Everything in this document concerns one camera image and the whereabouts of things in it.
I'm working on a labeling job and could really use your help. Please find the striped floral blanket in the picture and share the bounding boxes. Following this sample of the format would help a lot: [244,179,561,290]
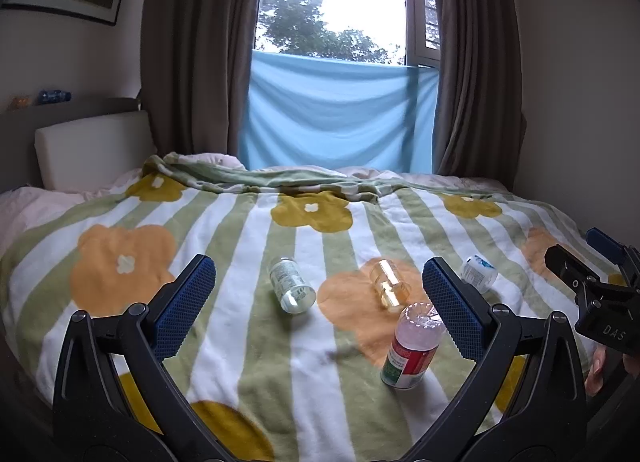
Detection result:
[0,152,632,462]

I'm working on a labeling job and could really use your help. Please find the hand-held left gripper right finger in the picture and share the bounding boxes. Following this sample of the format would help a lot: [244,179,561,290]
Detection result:
[410,256,589,445]

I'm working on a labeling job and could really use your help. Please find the light blue hanging cloth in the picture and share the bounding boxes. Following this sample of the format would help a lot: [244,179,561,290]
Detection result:
[238,51,442,175]

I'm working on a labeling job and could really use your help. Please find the brown curtain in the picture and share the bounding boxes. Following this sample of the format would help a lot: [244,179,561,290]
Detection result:
[139,0,272,171]
[417,0,529,193]

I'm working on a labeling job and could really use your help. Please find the green tree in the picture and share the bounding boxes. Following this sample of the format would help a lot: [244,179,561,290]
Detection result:
[254,0,404,66]

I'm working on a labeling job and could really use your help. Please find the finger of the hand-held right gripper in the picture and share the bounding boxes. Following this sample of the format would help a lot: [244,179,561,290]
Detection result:
[585,227,630,265]
[544,244,603,295]

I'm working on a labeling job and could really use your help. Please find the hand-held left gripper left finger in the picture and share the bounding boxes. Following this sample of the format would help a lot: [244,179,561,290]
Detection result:
[52,254,236,445]

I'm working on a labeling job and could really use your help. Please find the clear bottle with green label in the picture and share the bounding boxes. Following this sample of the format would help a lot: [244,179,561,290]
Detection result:
[269,257,318,315]

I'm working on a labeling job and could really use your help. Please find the grey headboard shelf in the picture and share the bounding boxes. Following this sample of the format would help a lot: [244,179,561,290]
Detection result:
[0,96,144,143]

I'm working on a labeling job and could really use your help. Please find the person's right hand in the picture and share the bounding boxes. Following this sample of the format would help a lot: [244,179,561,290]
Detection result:
[584,345,610,397]

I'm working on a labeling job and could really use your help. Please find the bottle with red green label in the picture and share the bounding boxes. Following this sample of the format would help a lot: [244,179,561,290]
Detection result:
[380,301,446,390]

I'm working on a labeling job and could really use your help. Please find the bottle with white blue label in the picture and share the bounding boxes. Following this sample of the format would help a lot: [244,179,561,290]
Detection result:
[460,255,499,293]

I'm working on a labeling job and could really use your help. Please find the brown window frame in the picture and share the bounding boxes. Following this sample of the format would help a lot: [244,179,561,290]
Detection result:
[402,0,444,68]

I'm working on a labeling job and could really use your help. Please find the white padded headboard cushion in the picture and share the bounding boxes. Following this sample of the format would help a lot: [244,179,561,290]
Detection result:
[34,110,158,193]

